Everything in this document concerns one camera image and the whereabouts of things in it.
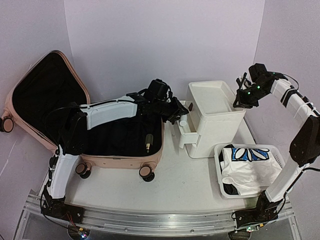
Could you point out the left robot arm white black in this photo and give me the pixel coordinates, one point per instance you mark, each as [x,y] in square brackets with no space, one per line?
[122,133]

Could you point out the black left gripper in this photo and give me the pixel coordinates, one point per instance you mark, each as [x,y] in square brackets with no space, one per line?
[178,111]

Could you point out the pink hard-shell suitcase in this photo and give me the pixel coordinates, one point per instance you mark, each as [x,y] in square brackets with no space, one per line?
[52,104]

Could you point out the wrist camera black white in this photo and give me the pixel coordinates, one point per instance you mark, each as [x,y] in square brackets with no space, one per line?
[157,91]
[255,71]

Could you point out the small white tube bottle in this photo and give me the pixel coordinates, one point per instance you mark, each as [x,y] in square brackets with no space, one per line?
[183,121]

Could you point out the dark denim jeans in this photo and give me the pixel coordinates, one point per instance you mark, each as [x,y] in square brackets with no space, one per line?
[228,188]

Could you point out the white garment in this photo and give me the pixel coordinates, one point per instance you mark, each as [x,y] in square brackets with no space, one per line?
[248,170]

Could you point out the white three-drawer storage cabinet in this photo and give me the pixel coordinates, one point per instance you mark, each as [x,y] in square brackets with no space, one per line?
[212,119]

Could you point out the white perforated plastic basket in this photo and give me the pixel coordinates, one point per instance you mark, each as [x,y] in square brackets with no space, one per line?
[217,150]

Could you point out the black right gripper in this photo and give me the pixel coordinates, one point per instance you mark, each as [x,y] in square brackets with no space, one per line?
[241,100]

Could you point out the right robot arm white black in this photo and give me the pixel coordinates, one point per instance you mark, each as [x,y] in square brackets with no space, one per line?
[303,149]

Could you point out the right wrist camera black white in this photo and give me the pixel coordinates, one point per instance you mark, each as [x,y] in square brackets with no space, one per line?
[255,71]

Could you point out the frosted gold-capped cosmetic bottle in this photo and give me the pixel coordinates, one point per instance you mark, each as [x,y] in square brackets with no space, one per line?
[148,142]

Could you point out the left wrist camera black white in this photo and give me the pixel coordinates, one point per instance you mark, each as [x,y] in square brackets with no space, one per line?
[157,91]

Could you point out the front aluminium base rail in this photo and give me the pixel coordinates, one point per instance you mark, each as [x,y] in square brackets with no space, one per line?
[149,224]

